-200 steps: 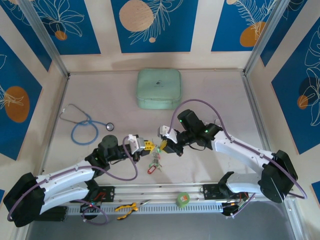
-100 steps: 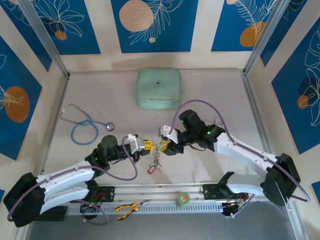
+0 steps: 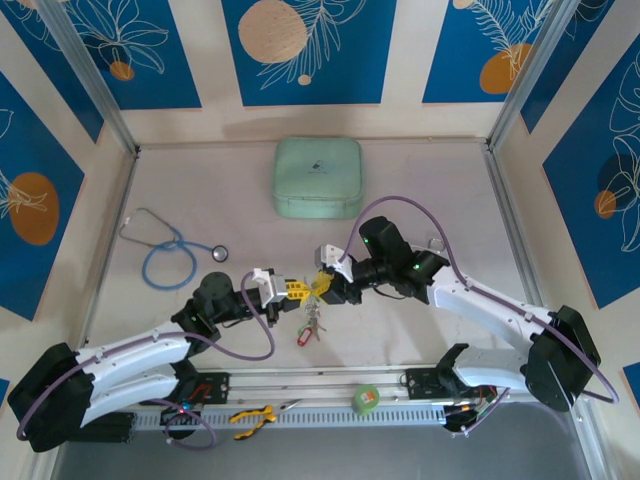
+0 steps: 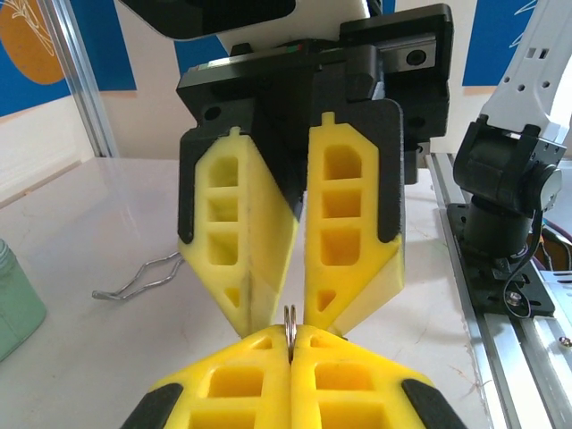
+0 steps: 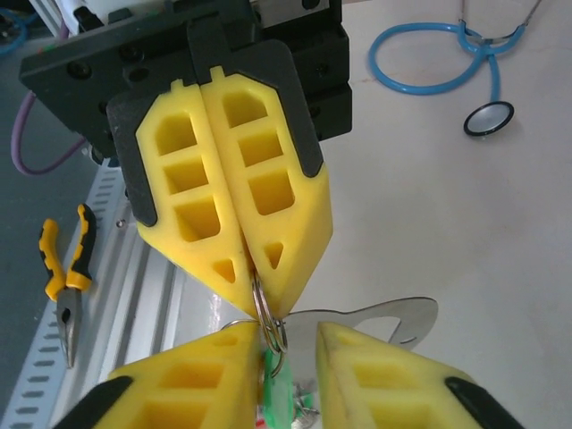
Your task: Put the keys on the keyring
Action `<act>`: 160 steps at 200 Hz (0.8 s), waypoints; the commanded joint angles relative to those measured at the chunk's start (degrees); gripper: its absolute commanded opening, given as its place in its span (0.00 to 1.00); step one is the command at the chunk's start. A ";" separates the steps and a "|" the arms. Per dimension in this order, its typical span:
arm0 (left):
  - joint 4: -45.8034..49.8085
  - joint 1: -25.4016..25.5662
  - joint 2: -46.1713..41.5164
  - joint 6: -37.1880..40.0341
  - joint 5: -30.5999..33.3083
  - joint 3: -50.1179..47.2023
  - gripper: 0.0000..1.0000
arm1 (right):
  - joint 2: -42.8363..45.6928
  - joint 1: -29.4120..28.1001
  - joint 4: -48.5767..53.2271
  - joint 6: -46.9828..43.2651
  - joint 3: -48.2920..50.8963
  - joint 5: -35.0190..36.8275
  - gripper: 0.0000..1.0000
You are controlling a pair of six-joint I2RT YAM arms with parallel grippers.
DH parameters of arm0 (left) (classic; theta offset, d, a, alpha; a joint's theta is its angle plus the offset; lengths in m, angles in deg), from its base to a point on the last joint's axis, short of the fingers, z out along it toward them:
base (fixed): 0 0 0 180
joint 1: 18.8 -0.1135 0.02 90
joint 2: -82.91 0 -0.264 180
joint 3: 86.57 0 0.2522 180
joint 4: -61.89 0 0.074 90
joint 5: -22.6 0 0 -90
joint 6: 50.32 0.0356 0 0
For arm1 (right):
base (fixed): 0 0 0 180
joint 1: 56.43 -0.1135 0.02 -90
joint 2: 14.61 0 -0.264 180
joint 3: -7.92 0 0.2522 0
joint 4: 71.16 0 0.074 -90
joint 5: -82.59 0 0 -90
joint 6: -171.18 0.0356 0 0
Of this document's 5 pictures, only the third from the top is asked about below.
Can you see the red plastic key tag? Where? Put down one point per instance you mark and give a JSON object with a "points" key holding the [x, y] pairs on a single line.
{"points": [[304, 337]]}

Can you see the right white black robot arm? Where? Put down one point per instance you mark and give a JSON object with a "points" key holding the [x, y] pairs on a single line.
{"points": [[480, 310]]}

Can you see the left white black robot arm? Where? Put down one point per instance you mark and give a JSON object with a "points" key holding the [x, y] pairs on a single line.
{"points": [[135, 360]]}

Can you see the blue tube stethoscope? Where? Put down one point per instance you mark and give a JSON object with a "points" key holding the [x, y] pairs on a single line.
{"points": [[220, 253]]}

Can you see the silver metal tongs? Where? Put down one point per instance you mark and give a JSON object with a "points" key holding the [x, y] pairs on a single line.
{"points": [[437, 240]]}

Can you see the mint green zipper case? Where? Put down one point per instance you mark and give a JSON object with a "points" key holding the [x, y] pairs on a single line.
{"points": [[317, 175]]}

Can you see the green tape roll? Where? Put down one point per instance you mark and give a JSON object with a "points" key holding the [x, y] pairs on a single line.
{"points": [[365, 400]]}

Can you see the grey metal panel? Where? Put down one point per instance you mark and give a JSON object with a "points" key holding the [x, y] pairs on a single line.
{"points": [[350, 455]]}

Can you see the black extrusion bar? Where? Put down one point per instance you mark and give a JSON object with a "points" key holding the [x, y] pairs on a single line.
{"points": [[115, 430]]}

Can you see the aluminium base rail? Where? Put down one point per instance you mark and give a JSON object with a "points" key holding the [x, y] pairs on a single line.
{"points": [[310, 382]]}

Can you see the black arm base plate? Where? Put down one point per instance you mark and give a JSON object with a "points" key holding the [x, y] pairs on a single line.
{"points": [[420, 382], [217, 387]]}

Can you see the aluminium table side rail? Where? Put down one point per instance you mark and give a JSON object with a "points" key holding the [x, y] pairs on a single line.
{"points": [[112, 225], [510, 215]]}

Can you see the aluminium frame post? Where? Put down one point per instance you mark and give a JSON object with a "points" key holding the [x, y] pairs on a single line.
{"points": [[90, 75], [530, 75]]}

